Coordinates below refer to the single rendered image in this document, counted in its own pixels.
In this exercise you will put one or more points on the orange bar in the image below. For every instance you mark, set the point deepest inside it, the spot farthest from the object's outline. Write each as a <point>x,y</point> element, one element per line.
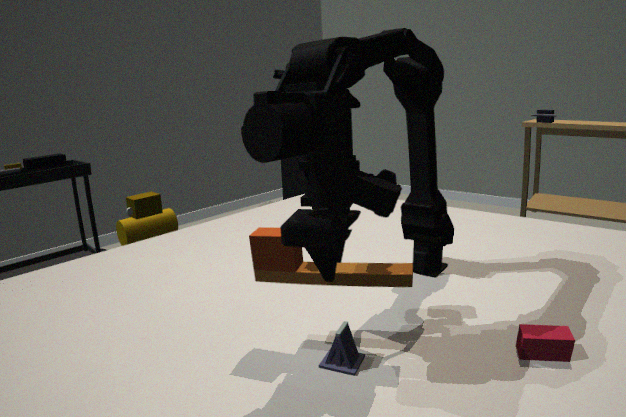
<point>274,262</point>

